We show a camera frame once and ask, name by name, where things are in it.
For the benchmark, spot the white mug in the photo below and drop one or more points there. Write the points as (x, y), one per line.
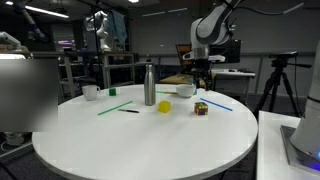
(89, 92)

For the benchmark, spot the black computer monitor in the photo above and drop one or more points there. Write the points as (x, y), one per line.
(233, 51)

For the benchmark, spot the grey metal base plate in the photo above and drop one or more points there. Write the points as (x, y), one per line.
(291, 150)

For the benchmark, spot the green straw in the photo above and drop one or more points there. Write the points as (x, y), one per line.
(166, 92)
(115, 108)

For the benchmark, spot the grey metal frame table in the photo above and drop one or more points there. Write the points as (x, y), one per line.
(116, 66)
(68, 66)

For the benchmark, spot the black camera tripod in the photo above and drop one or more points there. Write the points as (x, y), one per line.
(276, 80)

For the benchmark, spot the white bowl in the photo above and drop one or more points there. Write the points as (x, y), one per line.
(185, 91)

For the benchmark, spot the black pen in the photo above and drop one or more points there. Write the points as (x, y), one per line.
(128, 110)

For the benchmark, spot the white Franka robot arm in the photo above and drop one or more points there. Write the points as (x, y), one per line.
(213, 26)

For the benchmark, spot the long ceiling light strip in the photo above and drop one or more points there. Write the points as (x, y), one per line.
(40, 10)

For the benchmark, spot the yellow block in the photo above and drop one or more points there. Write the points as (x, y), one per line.
(164, 107)

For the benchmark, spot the white robot stand table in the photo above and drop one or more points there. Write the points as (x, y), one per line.
(270, 150)

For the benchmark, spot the monitor with orange screen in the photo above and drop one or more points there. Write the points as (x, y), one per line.
(181, 50)

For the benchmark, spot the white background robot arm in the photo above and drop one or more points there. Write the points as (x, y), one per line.
(8, 38)
(102, 30)

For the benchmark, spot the white office desk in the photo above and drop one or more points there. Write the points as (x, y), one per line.
(233, 74)

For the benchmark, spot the stainless steel water bottle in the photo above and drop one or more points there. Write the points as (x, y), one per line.
(150, 86)

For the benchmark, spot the green cube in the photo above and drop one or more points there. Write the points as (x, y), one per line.
(112, 92)

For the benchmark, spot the hanging blue cloth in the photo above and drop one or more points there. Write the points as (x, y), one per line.
(119, 28)

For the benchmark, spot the blue straw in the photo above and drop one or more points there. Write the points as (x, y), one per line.
(216, 104)

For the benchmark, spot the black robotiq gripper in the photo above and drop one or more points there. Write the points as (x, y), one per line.
(202, 68)

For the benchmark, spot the multicoloured rubik's cube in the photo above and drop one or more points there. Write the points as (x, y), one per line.
(201, 108)

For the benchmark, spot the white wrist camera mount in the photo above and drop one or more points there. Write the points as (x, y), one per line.
(217, 58)

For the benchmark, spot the wooden desk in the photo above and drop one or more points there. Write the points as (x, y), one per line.
(176, 80)

